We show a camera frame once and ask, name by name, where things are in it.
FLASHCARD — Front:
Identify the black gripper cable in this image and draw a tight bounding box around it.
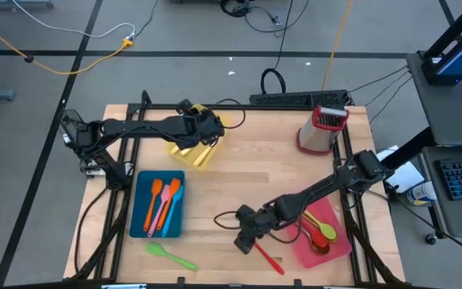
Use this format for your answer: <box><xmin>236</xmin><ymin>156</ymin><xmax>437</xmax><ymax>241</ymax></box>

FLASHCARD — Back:
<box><xmin>214</xmin><ymin>98</ymin><xmax>246</xmax><ymax>130</ymax></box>
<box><xmin>213</xmin><ymin>210</ymin><xmax>252</xmax><ymax>231</ymax></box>

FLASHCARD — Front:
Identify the black desk leg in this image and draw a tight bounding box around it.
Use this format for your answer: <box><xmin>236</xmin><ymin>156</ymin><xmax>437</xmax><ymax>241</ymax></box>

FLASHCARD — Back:
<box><xmin>382</xmin><ymin>127</ymin><xmax>436</xmax><ymax>169</ymax></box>

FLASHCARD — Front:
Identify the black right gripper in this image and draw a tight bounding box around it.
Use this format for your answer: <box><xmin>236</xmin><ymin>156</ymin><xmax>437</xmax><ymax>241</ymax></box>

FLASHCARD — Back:
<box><xmin>233</xmin><ymin>203</ymin><xmax>284</xmax><ymax>255</ymax></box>

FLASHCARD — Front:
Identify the orange angled silicone spatula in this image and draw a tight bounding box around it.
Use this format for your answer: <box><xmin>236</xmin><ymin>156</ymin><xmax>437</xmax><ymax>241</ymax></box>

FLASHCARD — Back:
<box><xmin>156</xmin><ymin>177</ymin><xmax>182</xmax><ymax>232</ymax></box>

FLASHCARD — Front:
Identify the pink silicone spatula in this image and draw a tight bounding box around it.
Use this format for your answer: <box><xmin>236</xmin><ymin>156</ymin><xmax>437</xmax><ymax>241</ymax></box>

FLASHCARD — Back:
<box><xmin>147</xmin><ymin>184</ymin><xmax>172</xmax><ymax>238</ymax></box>

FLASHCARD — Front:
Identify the red silicone spoon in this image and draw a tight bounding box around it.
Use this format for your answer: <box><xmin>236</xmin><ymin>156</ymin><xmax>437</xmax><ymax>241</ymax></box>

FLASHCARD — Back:
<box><xmin>299</xmin><ymin>219</ymin><xmax>330</xmax><ymax>250</ymax></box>

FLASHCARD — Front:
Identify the yellow translucent plastic bin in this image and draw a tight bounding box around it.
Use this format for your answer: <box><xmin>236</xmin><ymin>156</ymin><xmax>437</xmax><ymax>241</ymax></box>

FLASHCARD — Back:
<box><xmin>165</xmin><ymin>103</ymin><xmax>229</xmax><ymax>169</ymax></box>

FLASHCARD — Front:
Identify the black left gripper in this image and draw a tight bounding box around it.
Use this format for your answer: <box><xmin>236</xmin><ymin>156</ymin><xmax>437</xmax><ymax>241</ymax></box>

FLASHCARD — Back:
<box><xmin>170</xmin><ymin>99</ymin><xmax>226</xmax><ymax>149</ymax></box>

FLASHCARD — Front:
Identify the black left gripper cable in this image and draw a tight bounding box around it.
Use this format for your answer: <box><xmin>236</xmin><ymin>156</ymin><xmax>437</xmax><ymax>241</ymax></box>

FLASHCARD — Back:
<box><xmin>214</xmin><ymin>98</ymin><xmax>246</xmax><ymax>130</ymax></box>

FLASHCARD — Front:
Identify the blue plastic bin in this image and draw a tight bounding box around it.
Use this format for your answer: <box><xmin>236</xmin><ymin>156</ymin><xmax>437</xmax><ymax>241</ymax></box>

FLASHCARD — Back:
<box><xmin>129</xmin><ymin>169</ymin><xmax>186</xmax><ymax>239</ymax></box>

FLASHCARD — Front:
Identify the dark bronze metal spoon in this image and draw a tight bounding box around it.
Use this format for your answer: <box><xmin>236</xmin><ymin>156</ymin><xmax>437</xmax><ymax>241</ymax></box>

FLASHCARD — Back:
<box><xmin>301</xmin><ymin>224</ymin><xmax>331</xmax><ymax>256</ymax></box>

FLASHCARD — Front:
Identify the black floor cable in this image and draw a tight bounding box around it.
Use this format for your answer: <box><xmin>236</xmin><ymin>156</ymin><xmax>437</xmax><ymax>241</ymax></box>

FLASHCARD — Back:
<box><xmin>387</xmin><ymin>188</ymin><xmax>462</xmax><ymax>261</ymax></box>

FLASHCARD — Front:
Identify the black aluminium table frame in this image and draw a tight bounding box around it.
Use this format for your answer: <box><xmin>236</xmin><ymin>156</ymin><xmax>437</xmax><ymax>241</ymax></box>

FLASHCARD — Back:
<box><xmin>70</xmin><ymin>90</ymin><xmax>407</xmax><ymax>288</ymax></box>

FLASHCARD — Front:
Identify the red silicone spatula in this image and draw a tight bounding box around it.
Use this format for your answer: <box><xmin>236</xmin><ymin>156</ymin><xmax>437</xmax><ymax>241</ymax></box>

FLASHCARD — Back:
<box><xmin>253</xmin><ymin>242</ymin><xmax>286</xmax><ymax>276</ymax></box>

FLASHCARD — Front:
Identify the red translucent plastic bin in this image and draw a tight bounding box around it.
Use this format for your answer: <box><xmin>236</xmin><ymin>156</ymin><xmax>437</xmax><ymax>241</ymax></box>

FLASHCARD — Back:
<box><xmin>290</xmin><ymin>195</ymin><xmax>353</xmax><ymax>269</ymax></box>

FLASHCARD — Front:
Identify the green silicone spatula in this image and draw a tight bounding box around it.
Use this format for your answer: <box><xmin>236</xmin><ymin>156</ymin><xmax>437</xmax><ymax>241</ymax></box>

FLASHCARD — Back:
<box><xmin>146</xmin><ymin>242</ymin><xmax>200</xmax><ymax>272</ymax></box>

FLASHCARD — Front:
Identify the blue silicone spatula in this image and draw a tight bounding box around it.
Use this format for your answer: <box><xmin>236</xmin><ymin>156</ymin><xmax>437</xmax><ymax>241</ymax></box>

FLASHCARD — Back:
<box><xmin>160</xmin><ymin>185</ymin><xmax>184</xmax><ymax>238</ymax></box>

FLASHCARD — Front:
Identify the thin black cable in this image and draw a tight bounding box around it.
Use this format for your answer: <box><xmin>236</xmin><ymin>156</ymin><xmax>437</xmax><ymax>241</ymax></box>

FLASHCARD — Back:
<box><xmin>346</xmin><ymin>66</ymin><xmax>409</xmax><ymax>94</ymax></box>
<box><xmin>369</xmin><ymin>75</ymin><xmax>413</xmax><ymax>124</ymax></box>
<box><xmin>134</xmin><ymin>0</ymin><xmax>160</xmax><ymax>38</ymax></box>
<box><xmin>365</xmin><ymin>71</ymin><xmax>411</xmax><ymax>108</ymax></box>

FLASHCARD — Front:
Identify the yellow cable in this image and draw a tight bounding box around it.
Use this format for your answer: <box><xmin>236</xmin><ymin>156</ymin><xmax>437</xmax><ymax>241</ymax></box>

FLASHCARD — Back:
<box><xmin>321</xmin><ymin>0</ymin><xmax>355</xmax><ymax>92</ymax></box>

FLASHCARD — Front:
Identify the yellow extension cord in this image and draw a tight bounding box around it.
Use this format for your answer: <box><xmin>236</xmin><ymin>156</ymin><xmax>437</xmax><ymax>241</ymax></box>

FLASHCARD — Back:
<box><xmin>0</xmin><ymin>14</ymin><xmax>135</xmax><ymax>76</ymax></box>

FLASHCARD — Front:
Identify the silver metal bracket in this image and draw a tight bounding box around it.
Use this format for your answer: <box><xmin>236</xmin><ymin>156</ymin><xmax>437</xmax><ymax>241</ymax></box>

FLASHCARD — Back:
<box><xmin>100</xmin><ymin>283</ymin><xmax>148</xmax><ymax>289</ymax></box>

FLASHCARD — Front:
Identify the metal box grater red trim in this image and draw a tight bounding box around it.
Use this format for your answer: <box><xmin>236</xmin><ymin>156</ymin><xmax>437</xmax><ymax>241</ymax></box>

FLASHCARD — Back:
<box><xmin>295</xmin><ymin>106</ymin><xmax>351</xmax><ymax>157</ymax></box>

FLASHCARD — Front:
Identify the light green silicone spoon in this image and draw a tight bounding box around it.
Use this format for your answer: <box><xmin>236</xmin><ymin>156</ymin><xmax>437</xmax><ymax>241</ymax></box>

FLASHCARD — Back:
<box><xmin>302</xmin><ymin>210</ymin><xmax>338</xmax><ymax>242</ymax></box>

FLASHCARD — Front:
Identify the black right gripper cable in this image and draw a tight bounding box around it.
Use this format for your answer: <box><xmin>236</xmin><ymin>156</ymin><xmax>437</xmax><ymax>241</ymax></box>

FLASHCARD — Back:
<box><xmin>213</xmin><ymin>210</ymin><xmax>252</xmax><ymax>231</ymax></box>

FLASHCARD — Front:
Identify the orange rounded silicone spatula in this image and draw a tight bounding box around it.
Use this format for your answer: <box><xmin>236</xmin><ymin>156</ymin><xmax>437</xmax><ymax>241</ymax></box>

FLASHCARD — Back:
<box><xmin>143</xmin><ymin>178</ymin><xmax>164</xmax><ymax>233</ymax></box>

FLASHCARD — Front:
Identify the white blue labelled container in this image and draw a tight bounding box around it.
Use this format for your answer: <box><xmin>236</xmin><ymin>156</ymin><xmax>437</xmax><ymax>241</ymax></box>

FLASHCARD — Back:
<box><xmin>406</xmin><ymin>180</ymin><xmax>437</xmax><ymax>206</ymax></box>

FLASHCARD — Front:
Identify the white cable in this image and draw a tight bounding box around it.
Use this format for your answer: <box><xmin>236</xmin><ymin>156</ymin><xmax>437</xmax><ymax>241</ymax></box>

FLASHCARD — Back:
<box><xmin>12</xmin><ymin>0</ymin><xmax>136</xmax><ymax>40</ymax></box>

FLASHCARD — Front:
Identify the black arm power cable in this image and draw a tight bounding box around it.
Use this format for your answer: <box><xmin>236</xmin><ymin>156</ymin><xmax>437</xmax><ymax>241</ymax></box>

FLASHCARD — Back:
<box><xmin>73</xmin><ymin>186</ymin><xmax>110</xmax><ymax>276</ymax></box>

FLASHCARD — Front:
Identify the tangled black cable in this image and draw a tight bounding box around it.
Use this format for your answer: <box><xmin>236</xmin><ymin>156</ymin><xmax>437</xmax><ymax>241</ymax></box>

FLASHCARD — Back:
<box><xmin>245</xmin><ymin>0</ymin><xmax>312</xmax><ymax>35</ymax></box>

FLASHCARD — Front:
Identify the black cable bundle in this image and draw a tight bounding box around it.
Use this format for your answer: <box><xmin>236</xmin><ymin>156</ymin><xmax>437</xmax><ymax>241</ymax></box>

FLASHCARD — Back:
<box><xmin>218</xmin><ymin>0</ymin><xmax>252</xmax><ymax>18</ymax></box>

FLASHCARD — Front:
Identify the black looped cable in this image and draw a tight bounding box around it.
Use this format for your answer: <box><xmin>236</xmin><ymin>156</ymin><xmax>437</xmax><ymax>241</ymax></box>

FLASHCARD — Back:
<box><xmin>259</xmin><ymin>0</ymin><xmax>296</xmax><ymax>96</ymax></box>

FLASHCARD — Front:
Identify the black power strip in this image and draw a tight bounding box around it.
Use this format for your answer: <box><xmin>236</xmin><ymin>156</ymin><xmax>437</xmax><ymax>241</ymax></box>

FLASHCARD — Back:
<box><xmin>249</xmin><ymin>89</ymin><xmax>351</xmax><ymax>110</ymax></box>

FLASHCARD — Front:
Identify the black mesh power supply box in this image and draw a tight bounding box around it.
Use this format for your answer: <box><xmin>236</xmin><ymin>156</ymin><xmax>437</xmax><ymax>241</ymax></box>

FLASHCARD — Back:
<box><xmin>58</xmin><ymin>108</ymin><xmax>98</xmax><ymax>158</ymax></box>

